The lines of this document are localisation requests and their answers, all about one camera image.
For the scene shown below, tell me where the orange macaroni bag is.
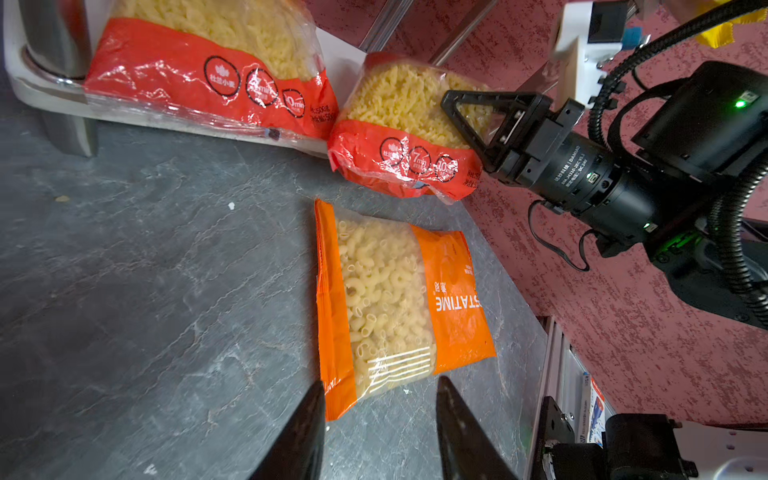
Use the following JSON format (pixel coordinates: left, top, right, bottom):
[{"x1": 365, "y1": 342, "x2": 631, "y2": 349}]
[{"x1": 314, "y1": 200, "x2": 496, "y2": 421}]

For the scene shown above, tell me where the white two-tier metal shelf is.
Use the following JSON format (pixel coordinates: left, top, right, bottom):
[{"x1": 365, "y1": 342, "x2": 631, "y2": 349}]
[{"x1": 2, "y1": 0, "x2": 499, "y2": 160}]

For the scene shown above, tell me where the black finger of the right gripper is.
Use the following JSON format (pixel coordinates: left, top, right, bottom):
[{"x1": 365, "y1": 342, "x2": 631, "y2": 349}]
[{"x1": 441, "y1": 90, "x2": 552, "y2": 173}]

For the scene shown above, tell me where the yellow spaghetti bag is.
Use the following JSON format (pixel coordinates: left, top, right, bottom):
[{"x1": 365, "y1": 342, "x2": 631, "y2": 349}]
[{"x1": 695, "y1": 0, "x2": 767, "y2": 49}]

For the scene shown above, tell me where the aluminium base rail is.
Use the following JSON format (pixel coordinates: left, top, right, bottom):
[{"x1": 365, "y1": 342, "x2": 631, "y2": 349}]
[{"x1": 521, "y1": 316, "x2": 619, "y2": 480}]

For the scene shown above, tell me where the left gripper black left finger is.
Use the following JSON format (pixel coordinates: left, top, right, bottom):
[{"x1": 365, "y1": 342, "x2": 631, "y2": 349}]
[{"x1": 249, "y1": 380, "x2": 326, "y2": 480}]

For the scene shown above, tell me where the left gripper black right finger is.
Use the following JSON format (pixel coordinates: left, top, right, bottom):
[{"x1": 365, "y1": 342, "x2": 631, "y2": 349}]
[{"x1": 436, "y1": 376, "x2": 516, "y2": 480}]

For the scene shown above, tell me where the blue white box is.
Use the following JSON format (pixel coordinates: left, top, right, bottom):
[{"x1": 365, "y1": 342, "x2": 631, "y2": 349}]
[{"x1": 577, "y1": 372, "x2": 606, "y2": 446}]

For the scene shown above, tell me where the red macaroni bag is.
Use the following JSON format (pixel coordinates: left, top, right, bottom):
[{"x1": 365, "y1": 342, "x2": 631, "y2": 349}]
[
  {"x1": 84, "y1": 1, "x2": 339, "y2": 139},
  {"x1": 327, "y1": 52, "x2": 488, "y2": 203}
]

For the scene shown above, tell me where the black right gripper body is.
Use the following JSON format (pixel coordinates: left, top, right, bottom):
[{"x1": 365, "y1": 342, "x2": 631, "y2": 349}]
[{"x1": 500, "y1": 61, "x2": 767, "y2": 328}]

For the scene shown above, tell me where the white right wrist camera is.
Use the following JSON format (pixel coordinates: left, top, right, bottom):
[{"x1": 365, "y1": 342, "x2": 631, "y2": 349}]
[{"x1": 550, "y1": 1, "x2": 644, "y2": 109}]

